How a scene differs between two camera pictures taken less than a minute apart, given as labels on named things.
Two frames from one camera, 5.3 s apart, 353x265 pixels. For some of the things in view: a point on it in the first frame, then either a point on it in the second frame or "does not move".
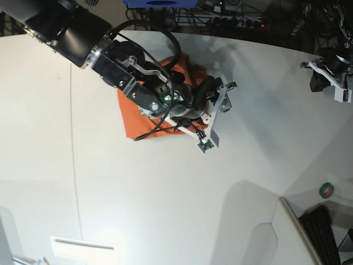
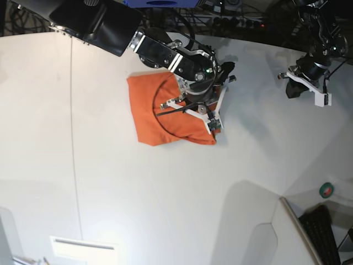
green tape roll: [326, 190] does not move
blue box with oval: [160, 3] does not move
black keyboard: [317, 223] does not move
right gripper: [337, 61] to [308, 65]
